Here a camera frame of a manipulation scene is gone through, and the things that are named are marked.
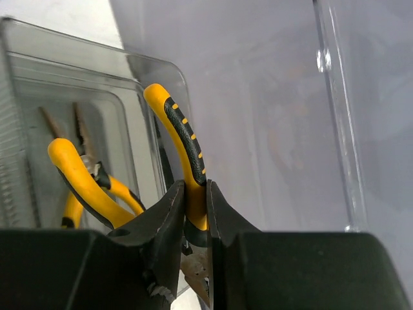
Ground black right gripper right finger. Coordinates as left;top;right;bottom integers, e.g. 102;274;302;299
206;181;412;309

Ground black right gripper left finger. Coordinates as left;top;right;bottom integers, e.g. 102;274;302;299
1;181;185;309

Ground yellow long nose pliers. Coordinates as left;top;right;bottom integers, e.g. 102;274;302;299
48;83;210;305

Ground clear plastic drawer organizer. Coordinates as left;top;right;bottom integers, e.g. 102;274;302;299
0;0;413;298

